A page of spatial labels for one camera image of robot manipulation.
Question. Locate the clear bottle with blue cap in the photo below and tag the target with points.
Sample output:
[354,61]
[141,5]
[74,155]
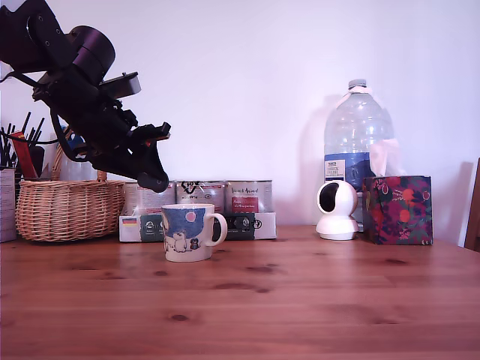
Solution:
[77,170]

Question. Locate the tin can with red band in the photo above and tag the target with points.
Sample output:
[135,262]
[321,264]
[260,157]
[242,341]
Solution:
[150,202]

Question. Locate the tin can with black logo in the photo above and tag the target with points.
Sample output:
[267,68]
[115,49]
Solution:
[198,193]

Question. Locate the black container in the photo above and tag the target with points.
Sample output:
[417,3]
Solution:
[37,161]

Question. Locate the cartoon print ceramic mug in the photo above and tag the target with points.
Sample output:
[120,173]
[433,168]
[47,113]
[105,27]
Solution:
[183,232]

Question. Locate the black stick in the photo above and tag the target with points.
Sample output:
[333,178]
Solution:
[26,122]
[11,138]
[38,131]

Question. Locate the slim red box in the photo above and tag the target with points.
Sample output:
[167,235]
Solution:
[26,157]

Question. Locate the tin can with red label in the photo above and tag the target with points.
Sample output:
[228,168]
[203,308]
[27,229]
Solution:
[247,195]

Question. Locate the cardboard can tray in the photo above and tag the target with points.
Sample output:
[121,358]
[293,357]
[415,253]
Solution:
[262,227]

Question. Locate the large clear water bottle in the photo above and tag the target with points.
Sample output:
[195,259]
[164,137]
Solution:
[356,131]

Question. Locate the pale tissue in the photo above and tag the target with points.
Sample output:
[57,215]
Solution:
[382,157]

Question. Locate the floral tissue box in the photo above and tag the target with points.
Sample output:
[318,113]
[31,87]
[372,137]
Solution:
[401,213]

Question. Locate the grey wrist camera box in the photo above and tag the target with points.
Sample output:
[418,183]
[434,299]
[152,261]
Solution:
[125,86]

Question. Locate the small white round camera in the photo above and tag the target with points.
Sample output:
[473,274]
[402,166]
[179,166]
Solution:
[341,225]

